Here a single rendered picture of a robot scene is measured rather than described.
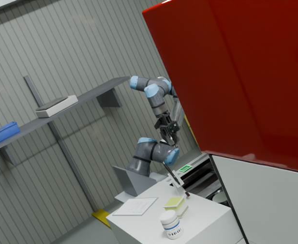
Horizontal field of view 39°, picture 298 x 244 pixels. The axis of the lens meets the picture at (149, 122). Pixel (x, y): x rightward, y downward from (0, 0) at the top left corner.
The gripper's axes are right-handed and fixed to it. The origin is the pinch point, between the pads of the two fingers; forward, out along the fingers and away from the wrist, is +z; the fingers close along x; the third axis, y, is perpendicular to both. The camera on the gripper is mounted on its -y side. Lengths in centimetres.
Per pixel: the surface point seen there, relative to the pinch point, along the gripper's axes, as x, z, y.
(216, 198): -7.3, 20.8, 34.2
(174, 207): -31, 8, 41
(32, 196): -59, 55, -248
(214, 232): -27, 18, 58
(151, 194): -25.0, 14.3, 4.3
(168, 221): -40, 6, 52
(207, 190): -2.3, 22.7, 19.3
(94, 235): -29, 110, -203
